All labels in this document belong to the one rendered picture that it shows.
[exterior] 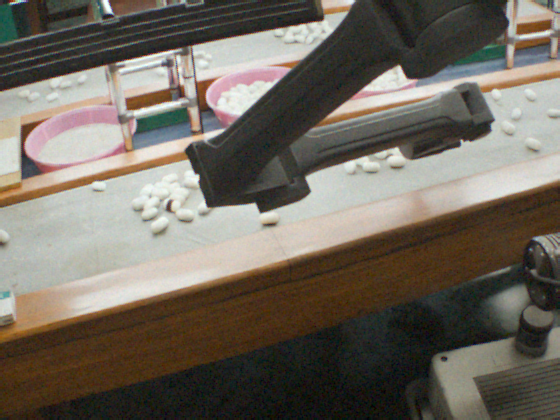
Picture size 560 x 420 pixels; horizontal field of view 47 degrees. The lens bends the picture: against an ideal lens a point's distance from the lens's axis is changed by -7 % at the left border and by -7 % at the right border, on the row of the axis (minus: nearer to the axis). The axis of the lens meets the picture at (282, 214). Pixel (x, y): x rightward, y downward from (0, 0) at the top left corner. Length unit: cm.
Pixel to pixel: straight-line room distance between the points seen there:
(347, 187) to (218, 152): 59
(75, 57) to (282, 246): 47
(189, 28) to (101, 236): 41
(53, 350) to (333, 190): 59
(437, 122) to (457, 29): 48
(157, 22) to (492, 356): 88
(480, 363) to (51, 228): 87
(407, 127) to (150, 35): 48
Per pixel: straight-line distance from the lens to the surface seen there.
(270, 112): 66
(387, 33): 56
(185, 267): 111
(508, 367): 134
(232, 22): 120
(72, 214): 135
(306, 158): 84
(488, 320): 210
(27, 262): 126
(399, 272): 122
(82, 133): 165
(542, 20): 217
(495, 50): 206
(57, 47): 117
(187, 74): 141
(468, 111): 103
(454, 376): 131
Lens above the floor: 147
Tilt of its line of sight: 36 degrees down
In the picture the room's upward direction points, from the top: 5 degrees counter-clockwise
